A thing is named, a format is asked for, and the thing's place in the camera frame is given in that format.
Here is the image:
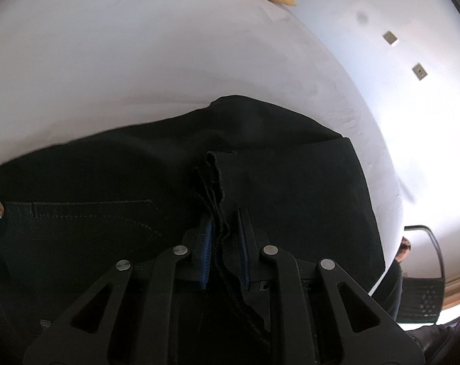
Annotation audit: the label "right wall socket plate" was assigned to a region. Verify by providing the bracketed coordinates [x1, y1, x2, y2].
[412, 64, 428, 81]

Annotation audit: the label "left wall socket plate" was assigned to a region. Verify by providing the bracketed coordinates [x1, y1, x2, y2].
[382, 31, 398, 44]

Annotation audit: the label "black denim pants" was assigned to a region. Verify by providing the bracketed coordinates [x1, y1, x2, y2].
[0, 96, 385, 364]

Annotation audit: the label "wall socket plate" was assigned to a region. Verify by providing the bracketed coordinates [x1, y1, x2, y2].
[382, 31, 398, 44]
[412, 64, 428, 81]

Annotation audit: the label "black chair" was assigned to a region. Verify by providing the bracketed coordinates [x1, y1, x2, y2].
[396, 225, 446, 324]

